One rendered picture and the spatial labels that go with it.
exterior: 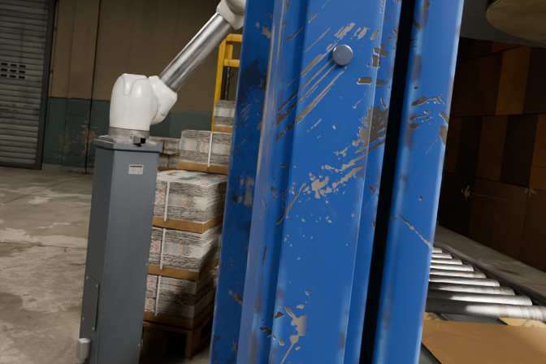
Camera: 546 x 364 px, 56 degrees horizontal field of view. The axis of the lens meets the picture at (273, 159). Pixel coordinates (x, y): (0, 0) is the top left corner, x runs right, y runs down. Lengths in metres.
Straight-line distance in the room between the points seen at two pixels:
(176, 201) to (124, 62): 7.34
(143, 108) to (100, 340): 0.90
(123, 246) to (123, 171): 0.30
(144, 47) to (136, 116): 7.61
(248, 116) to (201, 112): 8.63
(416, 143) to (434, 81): 0.03
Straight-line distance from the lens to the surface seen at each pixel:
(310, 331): 0.24
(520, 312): 1.21
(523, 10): 0.72
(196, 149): 3.00
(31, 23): 10.08
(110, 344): 2.21
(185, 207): 2.43
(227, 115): 3.57
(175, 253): 2.49
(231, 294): 0.87
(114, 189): 2.03
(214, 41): 2.24
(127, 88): 2.06
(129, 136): 2.04
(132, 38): 9.69
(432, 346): 0.88
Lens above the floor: 1.10
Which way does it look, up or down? 3 degrees down
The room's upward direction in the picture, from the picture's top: 6 degrees clockwise
